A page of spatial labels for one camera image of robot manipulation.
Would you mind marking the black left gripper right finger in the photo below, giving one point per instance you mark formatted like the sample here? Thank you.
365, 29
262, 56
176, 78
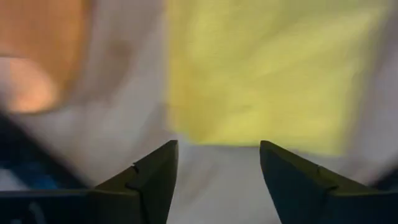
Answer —
289, 180

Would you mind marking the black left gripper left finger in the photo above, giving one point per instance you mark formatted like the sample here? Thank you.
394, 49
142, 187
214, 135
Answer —
155, 180

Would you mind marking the yellow microfiber towel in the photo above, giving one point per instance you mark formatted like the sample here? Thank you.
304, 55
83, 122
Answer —
264, 77

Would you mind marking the orange microfiber towel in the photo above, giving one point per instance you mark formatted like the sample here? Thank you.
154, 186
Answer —
34, 62

